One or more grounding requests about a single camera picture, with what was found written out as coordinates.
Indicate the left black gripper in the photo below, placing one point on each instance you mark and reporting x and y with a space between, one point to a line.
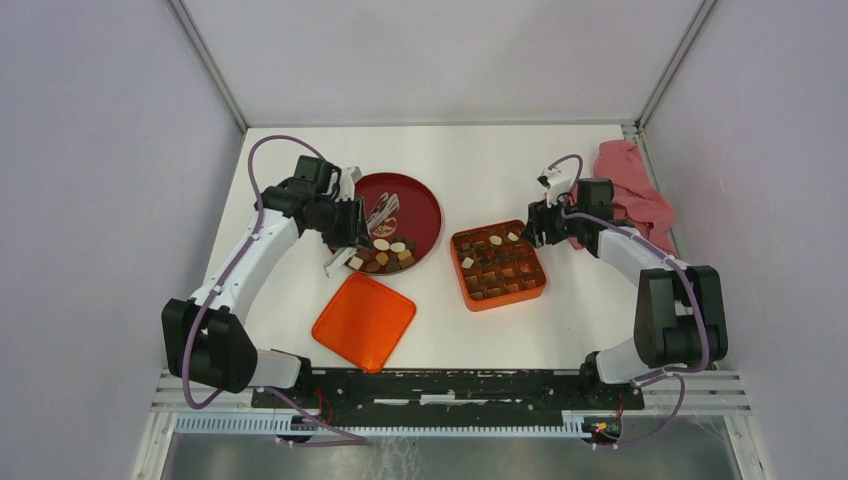
355 233

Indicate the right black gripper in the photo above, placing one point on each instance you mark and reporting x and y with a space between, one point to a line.
539 216

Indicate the metal serving tongs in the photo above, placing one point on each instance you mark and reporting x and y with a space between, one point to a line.
386 205

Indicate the orange compartment chocolate box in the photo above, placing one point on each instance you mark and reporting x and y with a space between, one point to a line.
502 274

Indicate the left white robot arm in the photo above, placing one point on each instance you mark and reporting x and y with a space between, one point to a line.
205 337

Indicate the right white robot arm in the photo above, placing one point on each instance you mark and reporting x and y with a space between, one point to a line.
679 321

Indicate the round dark red plate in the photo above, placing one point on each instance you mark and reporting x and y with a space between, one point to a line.
418 221

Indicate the orange box lid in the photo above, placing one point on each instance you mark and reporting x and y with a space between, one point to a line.
363 322

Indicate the pink cloth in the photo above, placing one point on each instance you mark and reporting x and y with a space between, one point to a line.
635 198

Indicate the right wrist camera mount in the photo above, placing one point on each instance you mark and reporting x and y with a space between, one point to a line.
557 185

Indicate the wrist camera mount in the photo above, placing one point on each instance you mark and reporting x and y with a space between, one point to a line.
347 181
557 185

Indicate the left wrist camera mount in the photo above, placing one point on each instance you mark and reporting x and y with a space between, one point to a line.
347 181

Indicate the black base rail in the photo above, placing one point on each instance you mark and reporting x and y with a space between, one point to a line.
452 398

